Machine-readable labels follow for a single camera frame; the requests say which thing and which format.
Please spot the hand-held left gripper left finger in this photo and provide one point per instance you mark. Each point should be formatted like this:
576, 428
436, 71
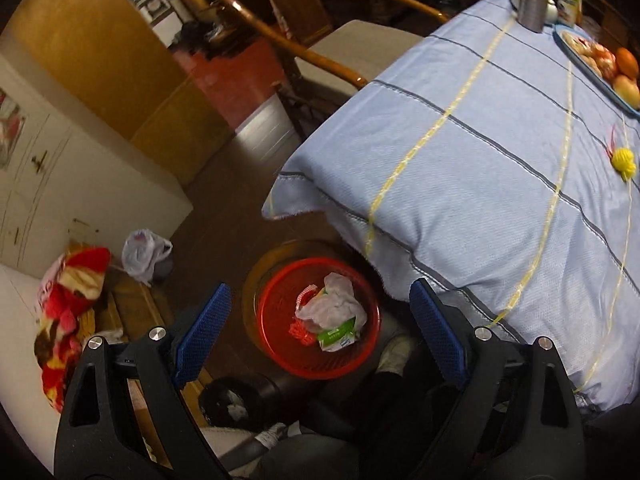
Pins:
202, 335

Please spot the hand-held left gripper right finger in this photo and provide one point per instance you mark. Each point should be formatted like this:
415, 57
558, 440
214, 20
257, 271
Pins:
437, 335

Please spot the red plastic basket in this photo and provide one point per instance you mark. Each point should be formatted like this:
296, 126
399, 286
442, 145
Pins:
280, 355

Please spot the red mesh net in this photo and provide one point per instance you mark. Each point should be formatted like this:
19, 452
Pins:
300, 334

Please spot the green white packet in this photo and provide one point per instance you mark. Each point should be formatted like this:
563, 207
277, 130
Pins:
340, 336

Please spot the person's white shoe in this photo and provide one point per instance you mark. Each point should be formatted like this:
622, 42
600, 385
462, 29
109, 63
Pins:
397, 355

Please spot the black bin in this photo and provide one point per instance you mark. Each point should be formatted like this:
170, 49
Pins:
215, 400

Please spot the brown cardboard box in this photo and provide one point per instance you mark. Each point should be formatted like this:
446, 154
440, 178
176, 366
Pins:
135, 310

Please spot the white crumpled tissue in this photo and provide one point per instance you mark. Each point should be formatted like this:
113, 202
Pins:
237, 406

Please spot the white knotted plastic bag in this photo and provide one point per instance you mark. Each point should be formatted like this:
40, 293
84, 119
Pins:
142, 257

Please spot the round brown stool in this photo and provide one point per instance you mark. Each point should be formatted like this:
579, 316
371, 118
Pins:
280, 252

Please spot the dark bottle with white label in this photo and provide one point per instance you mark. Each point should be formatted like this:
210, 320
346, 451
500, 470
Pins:
270, 435

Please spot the red printed blanket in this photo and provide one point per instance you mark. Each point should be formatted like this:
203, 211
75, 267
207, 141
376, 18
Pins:
75, 285

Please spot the blue striped tablecloth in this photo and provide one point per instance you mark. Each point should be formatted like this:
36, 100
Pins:
475, 160

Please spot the white mattress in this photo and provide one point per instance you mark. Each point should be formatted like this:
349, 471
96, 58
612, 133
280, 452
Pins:
20, 350

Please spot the white cabinet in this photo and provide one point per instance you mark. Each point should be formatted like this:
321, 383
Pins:
90, 185

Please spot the yellow knitted ball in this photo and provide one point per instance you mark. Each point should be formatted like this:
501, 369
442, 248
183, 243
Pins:
623, 162

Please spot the picture on cabinet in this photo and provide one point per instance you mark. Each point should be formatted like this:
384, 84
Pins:
10, 127

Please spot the brown wooden door panel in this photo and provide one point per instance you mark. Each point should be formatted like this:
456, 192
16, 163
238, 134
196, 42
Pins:
100, 60

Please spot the wooden chair with beige cushion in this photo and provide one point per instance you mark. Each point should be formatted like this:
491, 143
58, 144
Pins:
350, 50

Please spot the blue fruit tray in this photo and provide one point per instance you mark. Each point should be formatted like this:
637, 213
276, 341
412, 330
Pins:
582, 62

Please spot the yellow red apple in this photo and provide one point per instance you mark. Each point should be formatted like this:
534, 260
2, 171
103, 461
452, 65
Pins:
627, 91

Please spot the pale round fruit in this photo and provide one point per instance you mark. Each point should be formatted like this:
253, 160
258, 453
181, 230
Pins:
600, 60

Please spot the orange fruit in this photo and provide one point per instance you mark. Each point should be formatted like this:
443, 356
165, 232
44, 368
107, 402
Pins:
627, 62

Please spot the white cup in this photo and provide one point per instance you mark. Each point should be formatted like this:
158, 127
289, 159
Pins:
551, 10

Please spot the tall wooden cabinet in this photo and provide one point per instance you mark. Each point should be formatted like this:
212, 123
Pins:
295, 0

